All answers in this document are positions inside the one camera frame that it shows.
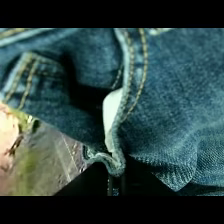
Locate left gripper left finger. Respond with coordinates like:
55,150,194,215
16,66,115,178
54,161,110,197

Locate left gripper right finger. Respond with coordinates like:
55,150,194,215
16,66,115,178
124,155,178,197

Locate blue jeans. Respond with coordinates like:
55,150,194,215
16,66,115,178
0,27,224,197

